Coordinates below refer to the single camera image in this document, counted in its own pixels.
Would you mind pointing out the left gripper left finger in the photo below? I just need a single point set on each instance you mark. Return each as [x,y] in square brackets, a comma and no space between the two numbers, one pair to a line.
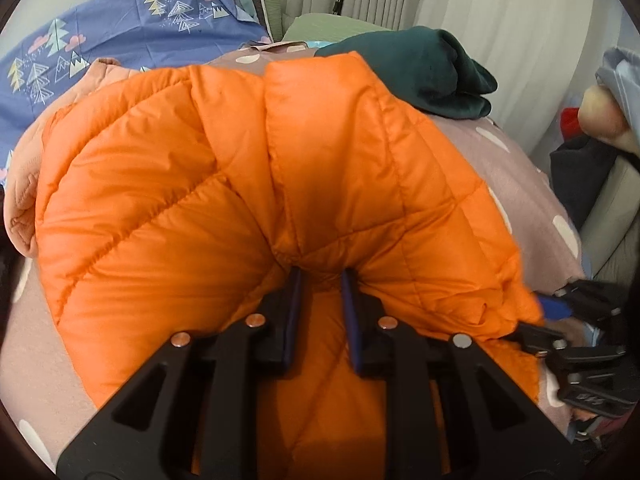
[190,411]

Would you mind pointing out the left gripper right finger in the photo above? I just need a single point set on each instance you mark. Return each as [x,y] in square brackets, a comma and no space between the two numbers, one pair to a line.
[451,412]

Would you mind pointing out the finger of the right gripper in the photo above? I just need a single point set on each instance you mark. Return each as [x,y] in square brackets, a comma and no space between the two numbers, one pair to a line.
[534,339]
[584,299]

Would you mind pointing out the orange puffer jacket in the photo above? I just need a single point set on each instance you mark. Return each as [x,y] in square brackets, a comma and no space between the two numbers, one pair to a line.
[280,209]

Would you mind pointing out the pile of clothes on chair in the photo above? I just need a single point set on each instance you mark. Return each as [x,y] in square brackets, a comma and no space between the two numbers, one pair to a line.
[603,127]

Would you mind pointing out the grey pleated curtain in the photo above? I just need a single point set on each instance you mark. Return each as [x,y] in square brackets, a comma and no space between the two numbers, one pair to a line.
[542,52]

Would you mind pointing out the dark green folded sweater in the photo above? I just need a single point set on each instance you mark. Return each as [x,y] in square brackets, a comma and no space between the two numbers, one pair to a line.
[427,68]

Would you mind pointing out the green pillow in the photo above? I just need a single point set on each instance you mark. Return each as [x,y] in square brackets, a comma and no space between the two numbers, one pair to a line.
[312,26]

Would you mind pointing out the blue tree-print sheet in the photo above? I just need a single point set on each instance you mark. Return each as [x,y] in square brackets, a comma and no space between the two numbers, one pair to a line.
[41,64]

